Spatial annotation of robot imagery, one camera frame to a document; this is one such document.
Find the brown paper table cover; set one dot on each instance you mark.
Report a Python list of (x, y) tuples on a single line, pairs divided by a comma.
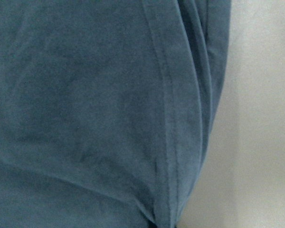
[(242, 183)]

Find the black graphic t-shirt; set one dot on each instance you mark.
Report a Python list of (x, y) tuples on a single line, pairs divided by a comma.
[(106, 108)]

